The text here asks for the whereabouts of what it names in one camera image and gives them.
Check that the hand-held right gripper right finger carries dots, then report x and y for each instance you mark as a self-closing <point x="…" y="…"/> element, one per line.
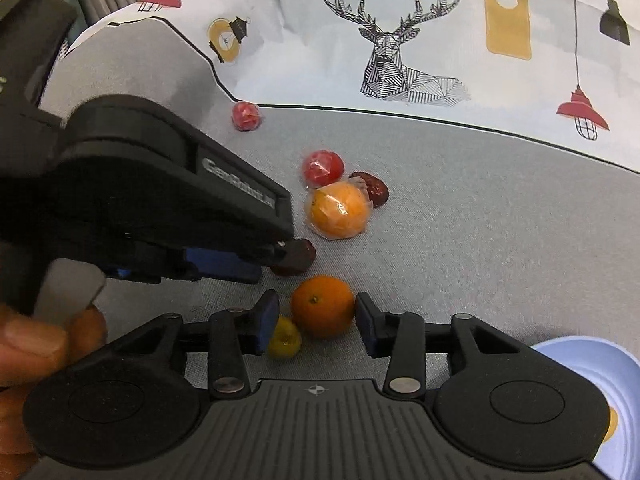
<point x="365" y="330"/>

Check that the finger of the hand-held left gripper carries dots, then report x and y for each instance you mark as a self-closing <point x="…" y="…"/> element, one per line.
<point x="220" y="264"/>
<point x="286" y="256"/>

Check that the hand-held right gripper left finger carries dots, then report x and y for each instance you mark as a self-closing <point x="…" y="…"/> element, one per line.
<point x="267" y="322"/>

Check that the dark red jujube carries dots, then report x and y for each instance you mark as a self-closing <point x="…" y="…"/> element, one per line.
<point x="310" y="256"/>

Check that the small yellow fruit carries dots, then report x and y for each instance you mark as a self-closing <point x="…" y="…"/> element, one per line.
<point x="287" y="342"/>

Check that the bare orange mandarin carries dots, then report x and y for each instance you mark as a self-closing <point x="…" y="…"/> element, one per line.
<point x="322" y="312"/>

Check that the plastic-wrapped orange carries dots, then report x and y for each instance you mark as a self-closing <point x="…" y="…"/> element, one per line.
<point x="337" y="210"/>

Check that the red round fruit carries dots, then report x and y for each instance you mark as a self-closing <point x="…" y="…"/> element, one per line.
<point x="322" y="167"/>

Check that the glossy red jujube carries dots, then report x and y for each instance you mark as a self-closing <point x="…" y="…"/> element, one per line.
<point x="376" y="189"/>

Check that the light blue plate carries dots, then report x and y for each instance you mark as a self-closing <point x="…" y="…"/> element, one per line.
<point x="590" y="365"/>

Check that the person's left hand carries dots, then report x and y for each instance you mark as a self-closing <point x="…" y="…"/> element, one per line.
<point x="30" y="342"/>

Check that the small wrapped red fruit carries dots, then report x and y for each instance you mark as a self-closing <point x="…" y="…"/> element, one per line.
<point x="246" y="115"/>

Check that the grey printed blanket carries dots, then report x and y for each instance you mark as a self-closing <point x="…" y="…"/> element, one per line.
<point x="475" y="210"/>

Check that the small orange fruit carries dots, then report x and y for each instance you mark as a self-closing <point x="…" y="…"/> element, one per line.
<point x="612" y="422"/>

